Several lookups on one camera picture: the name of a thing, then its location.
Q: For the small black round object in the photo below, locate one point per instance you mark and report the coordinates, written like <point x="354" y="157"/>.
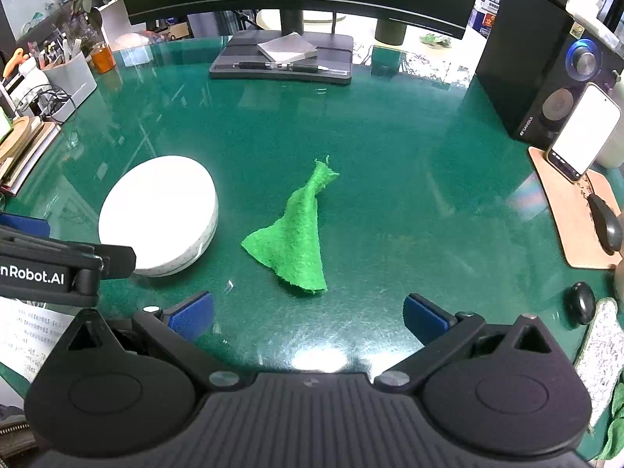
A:
<point x="580" y="303"/>

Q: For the black speaker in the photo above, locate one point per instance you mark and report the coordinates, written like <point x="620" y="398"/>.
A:
<point x="526" y="68"/>

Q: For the smartphone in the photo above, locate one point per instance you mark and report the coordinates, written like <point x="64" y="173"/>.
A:
<point x="585" y="131"/>

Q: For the white bowl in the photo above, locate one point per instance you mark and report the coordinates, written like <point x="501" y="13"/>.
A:
<point x="156" y="204"/>

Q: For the grey pen holder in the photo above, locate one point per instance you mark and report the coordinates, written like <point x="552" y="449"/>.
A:
<point x="73" y="87"/>

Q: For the white patterned cloth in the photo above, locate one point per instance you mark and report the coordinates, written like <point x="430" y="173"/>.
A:
<point x="602" y="351"/>

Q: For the printed paper sheet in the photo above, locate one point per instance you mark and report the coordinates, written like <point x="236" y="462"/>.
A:
<point x="29" y="336"/>

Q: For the green plastic wrapper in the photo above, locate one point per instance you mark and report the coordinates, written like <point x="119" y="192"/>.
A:
<point x="436" y="41"/>

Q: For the grey monitor stand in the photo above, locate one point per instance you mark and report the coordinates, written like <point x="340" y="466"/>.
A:
<point x="243" y="70"/>

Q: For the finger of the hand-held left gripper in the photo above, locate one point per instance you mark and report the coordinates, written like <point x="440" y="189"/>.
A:
<point x="119" y="261"/>
<point x="27" y="226"/>

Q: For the round wooden board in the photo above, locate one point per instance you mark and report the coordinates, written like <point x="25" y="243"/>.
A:
<point x="22" y="136"/>

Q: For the orange jar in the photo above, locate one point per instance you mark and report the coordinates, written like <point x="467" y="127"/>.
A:
<point x="104" y="60"/>

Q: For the white crumpled paper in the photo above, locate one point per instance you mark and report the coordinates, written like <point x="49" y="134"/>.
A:
<point x="594" y="9"/>

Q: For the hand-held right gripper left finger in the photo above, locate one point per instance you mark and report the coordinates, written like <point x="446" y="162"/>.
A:
<point x="190" y="314"/>

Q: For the green cloth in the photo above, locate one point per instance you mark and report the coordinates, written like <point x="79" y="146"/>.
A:
<point x="297" y="239"/>

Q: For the dark green cup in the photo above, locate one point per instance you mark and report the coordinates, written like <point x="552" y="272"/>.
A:
<point x="391" y="31"/>

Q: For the black pen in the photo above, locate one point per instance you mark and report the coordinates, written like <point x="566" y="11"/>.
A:
<point x="278" y="66"/>

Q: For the pale green kettle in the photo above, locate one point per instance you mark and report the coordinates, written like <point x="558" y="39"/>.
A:
<point x="613" y="153"/>

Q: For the cream round table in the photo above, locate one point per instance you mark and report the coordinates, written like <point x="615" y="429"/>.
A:
<point x="317" y="20"/>

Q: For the stack of books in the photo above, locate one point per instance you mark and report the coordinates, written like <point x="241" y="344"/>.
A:
<point x="29" y="165"/>

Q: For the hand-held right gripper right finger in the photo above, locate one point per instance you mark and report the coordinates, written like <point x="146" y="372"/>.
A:
<point x="426" y="317"/>

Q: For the light green rag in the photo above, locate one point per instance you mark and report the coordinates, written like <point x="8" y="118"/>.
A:
<point x="615" y="438"/>

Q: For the tan leather mouse pad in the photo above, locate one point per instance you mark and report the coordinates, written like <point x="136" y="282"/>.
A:
<point x="565" y="214"/>

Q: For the grey notepad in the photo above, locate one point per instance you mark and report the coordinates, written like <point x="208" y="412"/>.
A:
<point x="287" y="48"/>

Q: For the black computer mouse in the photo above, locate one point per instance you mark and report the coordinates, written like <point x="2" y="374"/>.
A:
<point x="607" y="226"/>

